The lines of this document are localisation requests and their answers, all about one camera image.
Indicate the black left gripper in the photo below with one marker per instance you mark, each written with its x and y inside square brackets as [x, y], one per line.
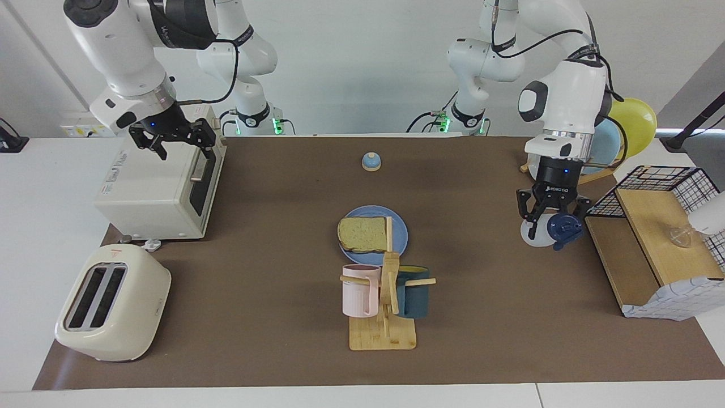
[558, 178]

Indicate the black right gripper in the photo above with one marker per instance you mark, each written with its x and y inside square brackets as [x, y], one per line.
[161, 124]

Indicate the seasoning bottle with blue cap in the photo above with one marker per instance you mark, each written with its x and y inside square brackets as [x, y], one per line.
[566, 229]

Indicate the toasted bread slice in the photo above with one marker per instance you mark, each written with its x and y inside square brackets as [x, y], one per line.
[362, 233]

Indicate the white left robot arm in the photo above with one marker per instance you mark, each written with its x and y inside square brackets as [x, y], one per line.
[572, 102]

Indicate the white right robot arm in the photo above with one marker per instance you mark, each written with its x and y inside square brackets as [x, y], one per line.
[113, 45]

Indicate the wooden plate rack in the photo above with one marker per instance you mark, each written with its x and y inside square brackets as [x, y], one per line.
[600, 173]

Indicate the light blue round plate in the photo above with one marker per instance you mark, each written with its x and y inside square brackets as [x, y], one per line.
[606, 147]

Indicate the yellow round plate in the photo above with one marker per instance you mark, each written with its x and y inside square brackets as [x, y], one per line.
[640, 124]

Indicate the white toaster oven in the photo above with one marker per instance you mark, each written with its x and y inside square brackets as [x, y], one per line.
[153, 192]

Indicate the white power strip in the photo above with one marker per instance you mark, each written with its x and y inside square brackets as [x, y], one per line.
[73, 131]

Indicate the clear glass cup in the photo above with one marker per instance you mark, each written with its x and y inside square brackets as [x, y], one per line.
[679, 237]

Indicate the white checked cloth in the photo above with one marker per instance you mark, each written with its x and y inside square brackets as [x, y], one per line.
[674, 300]

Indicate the white cylinder object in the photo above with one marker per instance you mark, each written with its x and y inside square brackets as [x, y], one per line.
[711, 218]

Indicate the black desk device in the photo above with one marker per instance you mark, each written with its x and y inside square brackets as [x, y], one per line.
[12, 144]

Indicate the dark teal mug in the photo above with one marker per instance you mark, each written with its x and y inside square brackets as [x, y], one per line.
[416, 300]

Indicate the cream two-slot toaster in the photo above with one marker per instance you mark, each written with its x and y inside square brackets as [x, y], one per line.
[136, 323]

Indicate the blue call bell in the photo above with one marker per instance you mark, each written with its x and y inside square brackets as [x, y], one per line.
[371, 163]

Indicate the brown table mat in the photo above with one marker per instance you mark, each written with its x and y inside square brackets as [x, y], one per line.
[255, 317]

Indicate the wooden mug rack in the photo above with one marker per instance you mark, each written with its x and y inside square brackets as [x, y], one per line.
[391, 334]

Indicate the pink ribbed mug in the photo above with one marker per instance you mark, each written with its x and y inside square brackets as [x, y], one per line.
[357, 297]

